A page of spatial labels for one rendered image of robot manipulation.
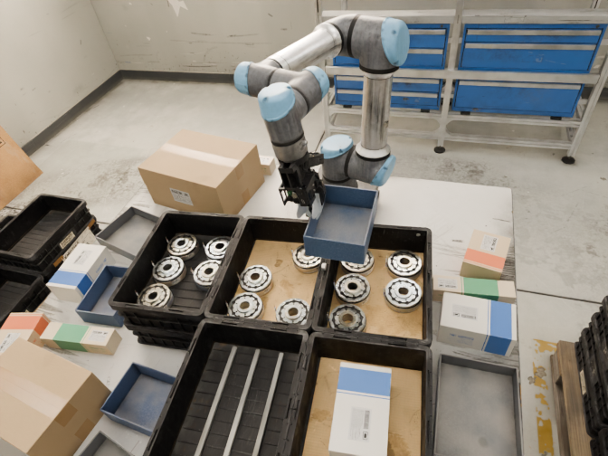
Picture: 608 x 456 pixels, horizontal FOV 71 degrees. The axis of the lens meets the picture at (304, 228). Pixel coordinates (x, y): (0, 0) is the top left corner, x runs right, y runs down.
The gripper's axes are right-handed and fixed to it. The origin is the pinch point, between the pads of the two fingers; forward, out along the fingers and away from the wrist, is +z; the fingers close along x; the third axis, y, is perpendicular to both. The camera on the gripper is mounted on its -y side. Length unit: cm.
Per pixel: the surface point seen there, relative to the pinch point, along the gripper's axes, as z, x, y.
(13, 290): 53, -166, 10
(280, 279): 27.5, -17.3, 1.9
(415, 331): 33.3, 25.1, 9.7
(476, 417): 48, 42, 23
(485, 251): 41, 41, -30
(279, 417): 30, -2, 42
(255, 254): 25.9, -29.3, -5.6
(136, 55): 48, -297, -270
